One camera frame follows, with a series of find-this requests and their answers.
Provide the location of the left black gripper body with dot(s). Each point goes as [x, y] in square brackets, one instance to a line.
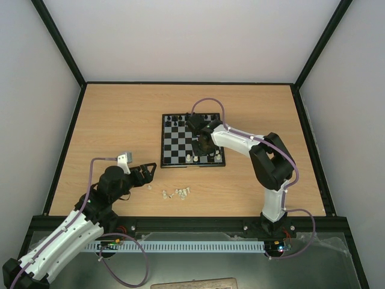
[138, 181]

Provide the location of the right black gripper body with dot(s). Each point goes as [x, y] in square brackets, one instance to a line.
[198, 146]

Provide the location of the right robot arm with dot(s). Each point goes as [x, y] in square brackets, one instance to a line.
[272, 163]

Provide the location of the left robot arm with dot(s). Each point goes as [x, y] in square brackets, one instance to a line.
[91, 218]

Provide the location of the black chess pieces row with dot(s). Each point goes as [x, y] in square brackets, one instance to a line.
[180, 119]

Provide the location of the white chess pieces pile centre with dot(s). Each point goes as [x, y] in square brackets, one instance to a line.
[183, 192]

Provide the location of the left controller board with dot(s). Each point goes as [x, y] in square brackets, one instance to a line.
[112, 244]

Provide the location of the right green controller board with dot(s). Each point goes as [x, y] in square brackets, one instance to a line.
[280, 246]

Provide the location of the black and silver chessboard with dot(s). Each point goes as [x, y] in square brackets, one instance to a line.
[176, 144]

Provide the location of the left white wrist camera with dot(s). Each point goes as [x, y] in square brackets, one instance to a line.
[123, 161]

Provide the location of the light blue cable duct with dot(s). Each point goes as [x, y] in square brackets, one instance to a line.
[185, 247]

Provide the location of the black aluminium frame rail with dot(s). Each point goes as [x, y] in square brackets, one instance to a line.
[240, 226]

